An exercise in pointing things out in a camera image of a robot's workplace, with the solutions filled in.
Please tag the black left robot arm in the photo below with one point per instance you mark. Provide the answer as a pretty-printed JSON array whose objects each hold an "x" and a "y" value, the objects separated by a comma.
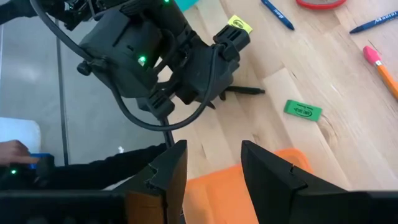
[{"x": 124, "y": 46}]

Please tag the yellow eraser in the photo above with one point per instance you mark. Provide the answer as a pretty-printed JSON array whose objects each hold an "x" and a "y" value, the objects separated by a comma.
[{"x": 240, "y": 24}]

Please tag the blue crayon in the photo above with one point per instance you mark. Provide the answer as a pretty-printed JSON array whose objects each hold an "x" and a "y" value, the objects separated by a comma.
[
  {"x": 277, "y": 15},
  {"x": 374, "y": 21}
]

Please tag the person's hand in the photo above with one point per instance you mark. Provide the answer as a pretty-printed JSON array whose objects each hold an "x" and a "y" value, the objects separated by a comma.
[{"x": 14, "y": 152}]

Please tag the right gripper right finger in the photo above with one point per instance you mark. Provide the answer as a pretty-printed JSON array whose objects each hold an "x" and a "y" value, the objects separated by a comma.
[{"x": 267, "y": 186}]

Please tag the white rounded panel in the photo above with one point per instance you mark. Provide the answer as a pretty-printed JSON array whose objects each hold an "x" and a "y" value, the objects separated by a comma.
[{"x": 18, "y": 130}]

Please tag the thick black click pen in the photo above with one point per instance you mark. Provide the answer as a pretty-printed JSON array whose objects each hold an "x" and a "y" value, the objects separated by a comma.
[{"x": 245, "y": 90}]

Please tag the orange pencil with pink eraser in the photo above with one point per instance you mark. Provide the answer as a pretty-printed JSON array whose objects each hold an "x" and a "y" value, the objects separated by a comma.
[{"x": 384, "y": 74}]

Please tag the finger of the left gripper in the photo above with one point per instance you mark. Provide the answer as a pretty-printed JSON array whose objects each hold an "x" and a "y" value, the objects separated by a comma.
[
  {"x": 222, "y": 95},
  {"x": 211, "y": 105}
]

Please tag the green eraser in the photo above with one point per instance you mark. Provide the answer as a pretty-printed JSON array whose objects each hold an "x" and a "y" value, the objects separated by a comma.
[{"x": 303, "y": 110}]

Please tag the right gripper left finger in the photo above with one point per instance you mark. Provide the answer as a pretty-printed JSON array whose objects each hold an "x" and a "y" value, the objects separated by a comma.
[{"x": 168, "y": 174}]

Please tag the teal plastic bin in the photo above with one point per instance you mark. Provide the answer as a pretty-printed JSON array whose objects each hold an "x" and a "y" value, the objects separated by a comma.
[{"x": 186, "y": 3}]

